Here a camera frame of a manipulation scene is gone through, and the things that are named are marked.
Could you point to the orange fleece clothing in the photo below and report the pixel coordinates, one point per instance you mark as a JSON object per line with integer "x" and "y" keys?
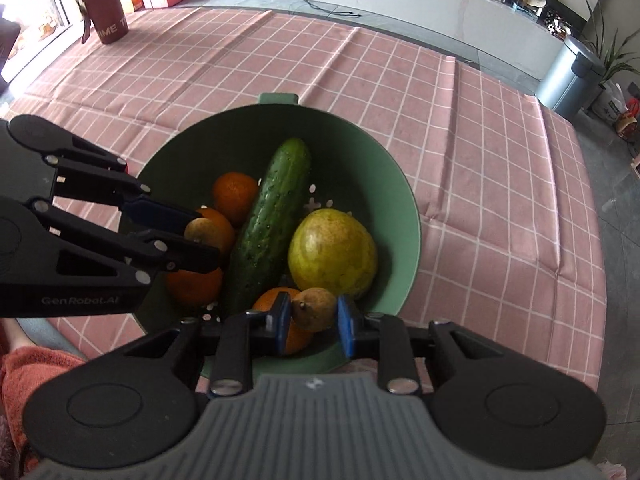
{"x": 30, "y": 385}

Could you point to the orange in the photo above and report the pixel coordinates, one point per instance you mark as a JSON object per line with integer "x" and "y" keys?
{"x": 195, "y": 290}
{"x": 235, "y": 197}
{"x": 265, "y": 305}
{"x": 230, "y": 240}

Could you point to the small dark figurines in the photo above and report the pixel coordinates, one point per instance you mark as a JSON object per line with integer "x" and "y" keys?
{"x": 559, "y": 22}

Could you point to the small green-brown jujube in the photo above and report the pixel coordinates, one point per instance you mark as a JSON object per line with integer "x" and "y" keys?
{"x": 314, "y": 309}
{"x": 202, "y": 234}

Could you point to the large yellow-green pear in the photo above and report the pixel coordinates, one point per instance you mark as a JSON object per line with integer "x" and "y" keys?
{"x": 332, "y": 255}

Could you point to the grey trash can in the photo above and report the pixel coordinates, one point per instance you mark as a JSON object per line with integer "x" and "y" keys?
{"x": 570, "y": 75}

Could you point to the red-brown bag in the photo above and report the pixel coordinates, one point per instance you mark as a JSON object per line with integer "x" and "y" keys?
{"x": 629, "y": 125}

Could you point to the flat blue box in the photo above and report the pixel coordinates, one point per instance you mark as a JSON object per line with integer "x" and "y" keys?
{"x": 527, "y": 7}

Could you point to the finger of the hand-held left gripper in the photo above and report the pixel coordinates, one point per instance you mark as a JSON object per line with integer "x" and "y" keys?
{"x": 192, "y": 257}
{"x": 157, "y": 214}

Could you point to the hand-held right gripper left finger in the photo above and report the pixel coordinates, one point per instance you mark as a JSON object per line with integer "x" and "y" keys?
{"x": 281, "y": 322}

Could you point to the white plastic bag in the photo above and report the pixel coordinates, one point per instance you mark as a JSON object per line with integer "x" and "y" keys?
{"x": 607, "y": 102}

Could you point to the long-leaf potted plant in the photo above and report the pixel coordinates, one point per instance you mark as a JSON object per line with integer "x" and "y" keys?
{"x": 612, "y": 55}

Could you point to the green plastic colander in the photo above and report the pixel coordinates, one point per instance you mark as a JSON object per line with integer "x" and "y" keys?
{"x": 350, "y": 160}

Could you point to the small red box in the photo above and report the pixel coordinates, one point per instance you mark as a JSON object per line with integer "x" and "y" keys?
{"x": 136, "y": 3}

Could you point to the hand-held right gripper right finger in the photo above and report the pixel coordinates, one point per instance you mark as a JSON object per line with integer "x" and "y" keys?
{"x": 345, "y": 327}

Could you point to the green cucumber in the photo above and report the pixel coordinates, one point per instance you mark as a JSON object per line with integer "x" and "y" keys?
{"x": 270, "y": 210}

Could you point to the pink checked tablecloth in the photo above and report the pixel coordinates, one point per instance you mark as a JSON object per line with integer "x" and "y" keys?
{"x": 450, "y": 160}

